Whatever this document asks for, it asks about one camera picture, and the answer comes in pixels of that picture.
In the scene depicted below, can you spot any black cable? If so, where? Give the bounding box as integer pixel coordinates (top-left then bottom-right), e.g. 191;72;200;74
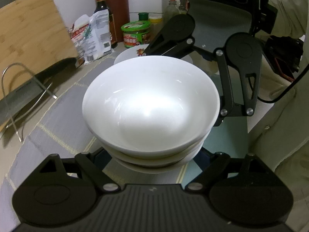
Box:
257;65;309;103

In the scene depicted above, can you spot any white plate with flower print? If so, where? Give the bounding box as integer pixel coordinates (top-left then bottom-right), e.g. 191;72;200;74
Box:
113;45;194;66

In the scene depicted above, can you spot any plain white bowl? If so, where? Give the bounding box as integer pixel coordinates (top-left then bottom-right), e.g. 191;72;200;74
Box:
97;135;208;161
82;55;221;156

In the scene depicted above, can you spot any bamboo cutting board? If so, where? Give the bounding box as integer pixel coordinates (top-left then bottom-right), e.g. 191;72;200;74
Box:
0;0;78;133

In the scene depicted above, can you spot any jar with yellow lid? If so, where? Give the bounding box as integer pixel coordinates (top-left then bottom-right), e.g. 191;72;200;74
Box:
148;14;164;41

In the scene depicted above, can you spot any white red printed bag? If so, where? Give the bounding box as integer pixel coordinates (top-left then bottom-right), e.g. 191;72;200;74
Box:
70;14;93;66

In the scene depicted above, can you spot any black box with red wires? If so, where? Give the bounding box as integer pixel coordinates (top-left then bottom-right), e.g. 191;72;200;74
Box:
262;35;303;81

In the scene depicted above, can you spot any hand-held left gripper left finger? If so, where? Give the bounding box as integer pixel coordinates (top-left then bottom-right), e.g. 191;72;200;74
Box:
39;147;120;192

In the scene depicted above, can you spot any person's beige clothing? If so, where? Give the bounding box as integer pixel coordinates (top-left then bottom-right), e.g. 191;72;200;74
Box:
246;60;309;232

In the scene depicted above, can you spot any person's right forearm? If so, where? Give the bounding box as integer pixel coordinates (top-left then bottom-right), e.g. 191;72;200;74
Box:
267;0;309;39

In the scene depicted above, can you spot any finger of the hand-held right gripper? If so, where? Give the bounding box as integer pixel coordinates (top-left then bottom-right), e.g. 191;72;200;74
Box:
143;28;195;60
212;49;262;127

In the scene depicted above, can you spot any dark soy sauce bottle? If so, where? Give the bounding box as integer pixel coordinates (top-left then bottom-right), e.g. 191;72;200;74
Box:
94;0;118;49

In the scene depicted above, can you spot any clear printed plastic bag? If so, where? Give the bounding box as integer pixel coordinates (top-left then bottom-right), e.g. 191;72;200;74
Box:
90;11;113;61

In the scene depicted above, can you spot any brown knife block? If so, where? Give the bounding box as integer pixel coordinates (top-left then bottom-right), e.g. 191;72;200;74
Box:
104;0;131;44

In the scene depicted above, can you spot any clear bottle with red cap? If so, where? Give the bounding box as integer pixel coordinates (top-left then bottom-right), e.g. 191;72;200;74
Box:
165;0;181;27

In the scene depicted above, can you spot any green lidded food tub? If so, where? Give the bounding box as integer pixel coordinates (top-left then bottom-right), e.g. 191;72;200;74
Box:
121;20;152;49

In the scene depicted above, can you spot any metal wire rack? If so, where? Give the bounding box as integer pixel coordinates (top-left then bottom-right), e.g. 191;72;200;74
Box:
1;63;58;142

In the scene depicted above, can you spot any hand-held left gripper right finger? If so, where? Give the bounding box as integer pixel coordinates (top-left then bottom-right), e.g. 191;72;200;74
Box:
184;147;269;191

